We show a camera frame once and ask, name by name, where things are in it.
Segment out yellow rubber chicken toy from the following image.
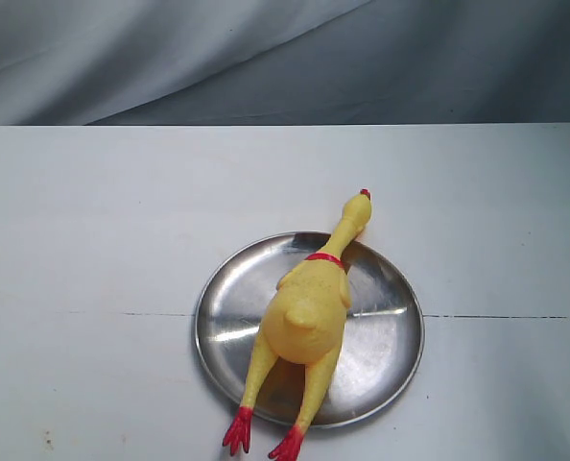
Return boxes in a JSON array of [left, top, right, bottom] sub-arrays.
[[222, 188, 372, 460]]

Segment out round stainless steel plate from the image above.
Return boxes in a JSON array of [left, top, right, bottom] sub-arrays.
[[194, 231, 425, 428]]

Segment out grey backdrop cloth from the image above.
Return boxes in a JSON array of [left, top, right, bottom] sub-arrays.
[[0, 1, 570, 125]]

